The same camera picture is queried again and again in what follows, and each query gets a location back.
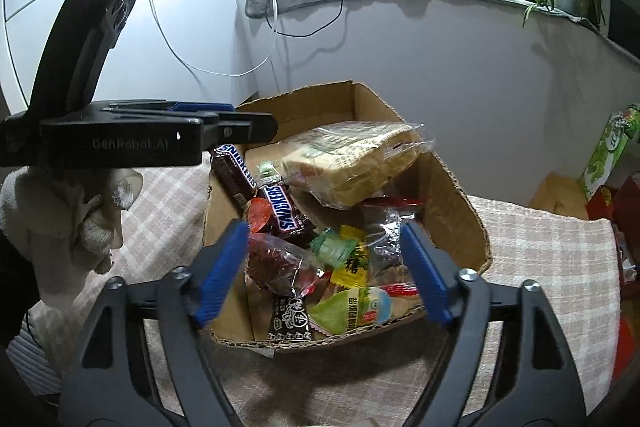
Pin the pink plaid tablecloth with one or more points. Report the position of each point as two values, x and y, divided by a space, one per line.
378 377

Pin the green candy packet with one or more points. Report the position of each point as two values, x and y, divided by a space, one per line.
332 249

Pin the clear bag dried fruit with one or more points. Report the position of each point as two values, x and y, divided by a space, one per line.
383 218
281 267

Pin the yellow candy packet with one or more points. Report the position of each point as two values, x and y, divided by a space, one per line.
355 272

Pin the left gloved hand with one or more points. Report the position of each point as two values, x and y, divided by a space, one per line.
67 226

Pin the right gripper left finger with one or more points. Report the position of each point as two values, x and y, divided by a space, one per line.
111 381

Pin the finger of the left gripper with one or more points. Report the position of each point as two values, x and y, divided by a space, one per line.
195 107
236 128

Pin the green carton box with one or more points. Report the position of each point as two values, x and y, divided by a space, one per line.
621 129

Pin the small Snickers bar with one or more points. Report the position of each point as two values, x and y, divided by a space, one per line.
288 221

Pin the red triangular snack packet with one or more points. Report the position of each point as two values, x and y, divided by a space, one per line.
259 215

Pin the large Snickers bar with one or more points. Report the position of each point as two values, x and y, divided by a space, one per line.
230 169

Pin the bagged sliced bread loaf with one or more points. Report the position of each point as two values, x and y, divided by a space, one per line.
345 163

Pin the black white candy packet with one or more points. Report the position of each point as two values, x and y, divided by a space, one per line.
289 320

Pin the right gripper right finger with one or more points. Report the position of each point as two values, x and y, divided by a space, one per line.
535 380

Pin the green blue jelly packet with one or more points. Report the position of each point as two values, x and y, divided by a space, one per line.
355 308

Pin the white cabinet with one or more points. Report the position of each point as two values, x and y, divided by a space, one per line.
187 50

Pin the red box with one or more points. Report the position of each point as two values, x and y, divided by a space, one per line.
622 208

